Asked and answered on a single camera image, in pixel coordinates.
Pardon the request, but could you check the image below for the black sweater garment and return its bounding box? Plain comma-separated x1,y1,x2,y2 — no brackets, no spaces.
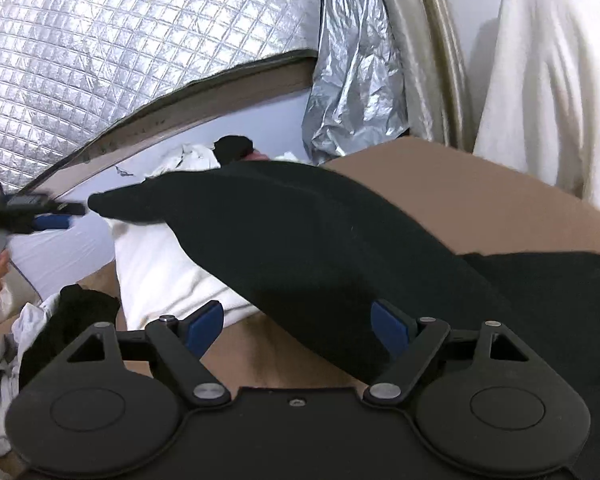
86,159,600,480

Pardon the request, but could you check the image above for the crumpled white grey clothes pile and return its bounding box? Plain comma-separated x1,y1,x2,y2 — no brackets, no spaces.
0,292,60,457

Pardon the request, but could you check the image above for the crumpled black garment with white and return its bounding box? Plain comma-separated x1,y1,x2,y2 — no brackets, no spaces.
19,285,121,390

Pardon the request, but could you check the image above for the folded white garment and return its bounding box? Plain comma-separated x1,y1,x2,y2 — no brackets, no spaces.
107,219,258,330

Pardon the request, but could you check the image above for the quilted silver insulation cover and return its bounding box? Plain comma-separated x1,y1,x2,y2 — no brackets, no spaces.
0,0,321,192

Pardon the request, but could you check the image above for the beige curtain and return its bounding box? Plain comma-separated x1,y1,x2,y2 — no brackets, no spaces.
384,0,476,153

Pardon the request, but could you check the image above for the hanging white cloth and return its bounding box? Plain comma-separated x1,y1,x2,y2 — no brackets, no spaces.
474,0,600,210

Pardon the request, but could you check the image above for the crinkled silver foil sheet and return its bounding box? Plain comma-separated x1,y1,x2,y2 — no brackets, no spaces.
302,0,408,165

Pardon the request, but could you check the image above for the wooden bed frame rail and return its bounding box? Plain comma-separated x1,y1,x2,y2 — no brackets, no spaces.
22,49,317,196

